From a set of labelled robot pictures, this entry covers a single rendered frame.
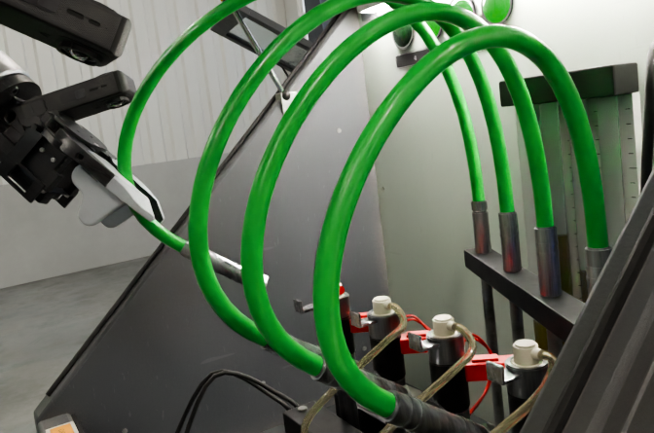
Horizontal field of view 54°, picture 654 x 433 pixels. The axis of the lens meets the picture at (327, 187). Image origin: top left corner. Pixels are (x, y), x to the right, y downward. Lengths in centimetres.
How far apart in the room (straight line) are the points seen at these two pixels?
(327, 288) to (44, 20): 21
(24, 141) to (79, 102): 7
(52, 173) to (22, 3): 32
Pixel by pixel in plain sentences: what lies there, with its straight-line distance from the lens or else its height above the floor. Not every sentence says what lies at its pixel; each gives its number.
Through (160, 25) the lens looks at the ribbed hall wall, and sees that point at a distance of 750.
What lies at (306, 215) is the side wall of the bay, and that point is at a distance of 96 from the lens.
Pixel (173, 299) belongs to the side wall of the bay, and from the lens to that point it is 89.
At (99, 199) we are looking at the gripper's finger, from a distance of 67.
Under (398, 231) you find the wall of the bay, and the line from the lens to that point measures 100.
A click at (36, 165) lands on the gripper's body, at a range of 70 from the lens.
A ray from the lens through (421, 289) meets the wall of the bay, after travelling 99.
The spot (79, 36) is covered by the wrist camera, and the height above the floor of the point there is 133.
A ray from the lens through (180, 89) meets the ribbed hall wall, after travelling 750.
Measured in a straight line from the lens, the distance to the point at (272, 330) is 41.
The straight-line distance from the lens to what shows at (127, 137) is 67.
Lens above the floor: 127
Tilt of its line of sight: 6 degrees down
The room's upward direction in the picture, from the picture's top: 7 degrees counter-clockwise
